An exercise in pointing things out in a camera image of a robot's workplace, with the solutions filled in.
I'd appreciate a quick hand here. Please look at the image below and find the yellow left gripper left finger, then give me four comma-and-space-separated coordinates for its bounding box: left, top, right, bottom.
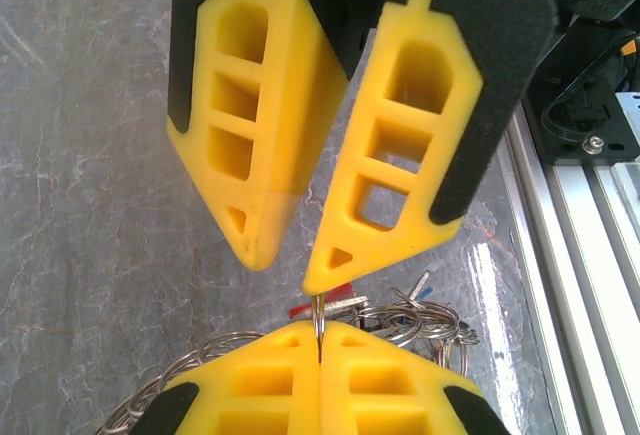
127, 319, 321, 435

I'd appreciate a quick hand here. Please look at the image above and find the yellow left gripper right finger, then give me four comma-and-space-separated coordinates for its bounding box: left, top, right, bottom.
319, 319, 511, 435

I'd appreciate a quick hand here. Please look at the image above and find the brass key with red tag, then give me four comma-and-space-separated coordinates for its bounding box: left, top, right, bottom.
288, 294, 371, 320

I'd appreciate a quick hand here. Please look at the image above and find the metal keyring disc with rings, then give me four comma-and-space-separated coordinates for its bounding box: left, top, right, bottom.
94, 294, 481, 435

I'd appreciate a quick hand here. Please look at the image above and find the key with blue tag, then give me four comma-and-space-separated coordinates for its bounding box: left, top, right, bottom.
405, 268, 434, 304

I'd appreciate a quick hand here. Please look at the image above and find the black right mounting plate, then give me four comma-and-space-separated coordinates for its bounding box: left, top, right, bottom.
522, 24, 640, 166

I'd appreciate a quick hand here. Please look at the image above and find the perforated white cable tray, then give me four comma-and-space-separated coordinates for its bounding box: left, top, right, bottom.
613, 90, 640, 121

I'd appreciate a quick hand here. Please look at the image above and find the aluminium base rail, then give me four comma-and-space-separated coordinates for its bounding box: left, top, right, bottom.
499, 99, 640, 435

